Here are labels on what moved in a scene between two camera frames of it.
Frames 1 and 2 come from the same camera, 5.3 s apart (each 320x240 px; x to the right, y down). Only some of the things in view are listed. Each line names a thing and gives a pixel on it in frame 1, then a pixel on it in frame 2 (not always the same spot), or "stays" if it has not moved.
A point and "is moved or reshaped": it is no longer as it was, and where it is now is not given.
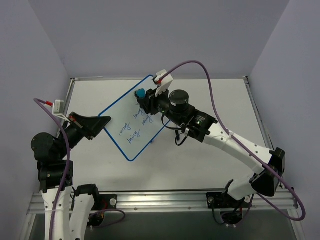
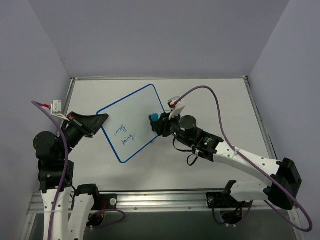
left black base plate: (105, 201) stays
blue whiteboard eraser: (141, 92) -> (154, 117)
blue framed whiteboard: (132, 131) is moved or reshaped
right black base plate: (220, 200) stays
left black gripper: (81, 125) stays
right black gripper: (149, 100) -> (162, 124)
